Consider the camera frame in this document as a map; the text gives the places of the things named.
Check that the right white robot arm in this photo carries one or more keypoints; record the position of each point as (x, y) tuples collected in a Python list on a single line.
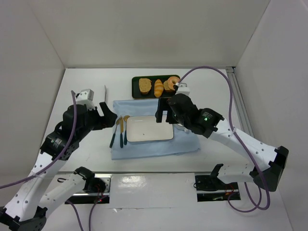
[(267, 163)]

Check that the gold knife green handle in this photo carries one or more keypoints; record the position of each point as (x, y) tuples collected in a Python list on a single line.
[(121, 132)]

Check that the small brown bread piece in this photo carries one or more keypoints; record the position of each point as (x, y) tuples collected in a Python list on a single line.
[(166, 85)]

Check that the brown bread slice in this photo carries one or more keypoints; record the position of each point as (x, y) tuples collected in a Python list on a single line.
[(145, 85)]

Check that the white cup black rim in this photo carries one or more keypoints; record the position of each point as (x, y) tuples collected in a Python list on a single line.
[(181, 127)]

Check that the steel kitchen tongs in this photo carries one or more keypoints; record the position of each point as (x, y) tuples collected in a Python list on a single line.
[(105, 94)]

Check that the gold fork green handle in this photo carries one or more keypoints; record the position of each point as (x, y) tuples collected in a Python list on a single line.
[(114, 133)]

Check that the light blue cloth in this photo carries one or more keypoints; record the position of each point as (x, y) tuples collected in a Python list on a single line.
[(181, 143)]

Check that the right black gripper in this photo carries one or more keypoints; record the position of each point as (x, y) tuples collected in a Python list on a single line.
[(167, 109)]

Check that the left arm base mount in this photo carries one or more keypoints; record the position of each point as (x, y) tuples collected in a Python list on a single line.
[(98, 191)]

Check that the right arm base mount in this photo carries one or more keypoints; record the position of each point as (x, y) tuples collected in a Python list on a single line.
[(209, 189)]

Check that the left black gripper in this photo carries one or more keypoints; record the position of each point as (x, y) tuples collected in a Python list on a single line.
[(96, 118)]

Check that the golden croissant roll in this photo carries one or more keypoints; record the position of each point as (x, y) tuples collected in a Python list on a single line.
[(158, 88)]

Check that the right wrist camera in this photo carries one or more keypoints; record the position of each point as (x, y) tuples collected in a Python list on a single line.
[(182, 88)]

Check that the white rectangular plate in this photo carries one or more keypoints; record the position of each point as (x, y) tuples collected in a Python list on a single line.
[(145, 128)]

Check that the gold spoon green handle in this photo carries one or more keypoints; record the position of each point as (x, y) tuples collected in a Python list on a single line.
[(125, 132)]

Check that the pink glazed donut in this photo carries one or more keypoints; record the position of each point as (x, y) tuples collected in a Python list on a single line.
[(173, 80)]

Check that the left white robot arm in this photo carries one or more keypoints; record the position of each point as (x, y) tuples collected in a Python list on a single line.
[(33, 204)]

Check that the dark green tray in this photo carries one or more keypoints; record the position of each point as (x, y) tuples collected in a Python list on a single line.
[(136, 92)]

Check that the aluminium rail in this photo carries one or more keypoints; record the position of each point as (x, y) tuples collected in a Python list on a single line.
[(239, 102)]

